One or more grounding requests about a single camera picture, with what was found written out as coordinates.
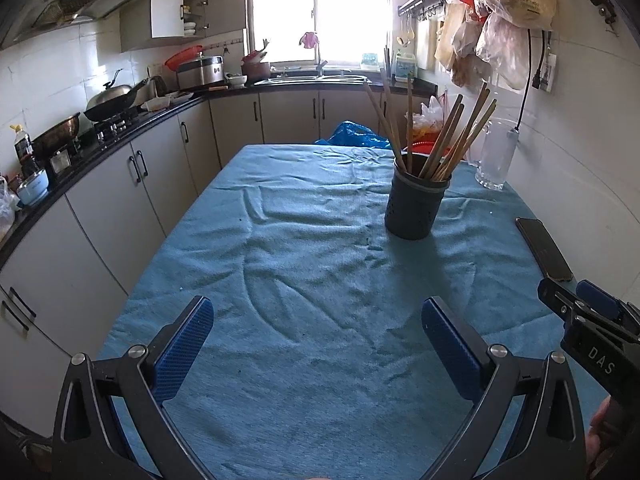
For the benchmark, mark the lower kitchen cabinets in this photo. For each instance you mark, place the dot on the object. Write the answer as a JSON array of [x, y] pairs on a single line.
[[125, 199]]

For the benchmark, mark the silver rice cooker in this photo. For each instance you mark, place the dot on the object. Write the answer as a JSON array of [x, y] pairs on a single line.
[[202, 72]]

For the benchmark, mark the hanging pink plastic bag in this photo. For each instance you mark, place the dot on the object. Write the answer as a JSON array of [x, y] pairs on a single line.
[[504, 47]]

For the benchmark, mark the red plastic basin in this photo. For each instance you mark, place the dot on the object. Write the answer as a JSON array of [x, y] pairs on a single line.
[[426, 147]]

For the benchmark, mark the sink faucet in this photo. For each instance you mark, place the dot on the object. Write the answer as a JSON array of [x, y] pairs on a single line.
[[311, 41]]

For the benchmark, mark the blue plastic bag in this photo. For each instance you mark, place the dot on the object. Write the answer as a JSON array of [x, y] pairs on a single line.
[[352, 134]]

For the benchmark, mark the right hand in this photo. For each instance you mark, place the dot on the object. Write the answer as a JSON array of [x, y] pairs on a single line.
[[593, 435]]

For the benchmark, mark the black wok with lid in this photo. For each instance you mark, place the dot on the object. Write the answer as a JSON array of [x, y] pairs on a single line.
[[113, 99]]

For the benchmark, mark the black smartphone orange case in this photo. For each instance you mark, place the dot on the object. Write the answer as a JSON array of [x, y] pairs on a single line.
[[550, 260]]

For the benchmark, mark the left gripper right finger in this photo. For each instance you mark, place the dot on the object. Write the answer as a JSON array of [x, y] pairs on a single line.
[[547, 440]]

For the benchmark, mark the lone wooden chopstick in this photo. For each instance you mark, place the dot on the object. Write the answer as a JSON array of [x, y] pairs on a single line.
[[388, 129]]

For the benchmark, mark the kitchen window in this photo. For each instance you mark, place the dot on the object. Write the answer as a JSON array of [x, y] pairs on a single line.
[[353, 33]]

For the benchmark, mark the dark utensil holder cup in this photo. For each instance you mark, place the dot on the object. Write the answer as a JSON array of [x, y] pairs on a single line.
[[413, 203]]

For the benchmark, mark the black power cable plug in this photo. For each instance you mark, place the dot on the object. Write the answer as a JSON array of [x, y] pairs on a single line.
[[533, 76]]

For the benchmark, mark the blue table cloth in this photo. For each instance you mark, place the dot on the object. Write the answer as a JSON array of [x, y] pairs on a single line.
[[491, 282]]

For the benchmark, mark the clear glass pitcher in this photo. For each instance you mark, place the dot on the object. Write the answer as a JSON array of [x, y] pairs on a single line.
[[500, 138]]

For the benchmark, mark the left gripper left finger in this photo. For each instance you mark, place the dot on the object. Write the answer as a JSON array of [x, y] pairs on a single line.
[[88, 439]]

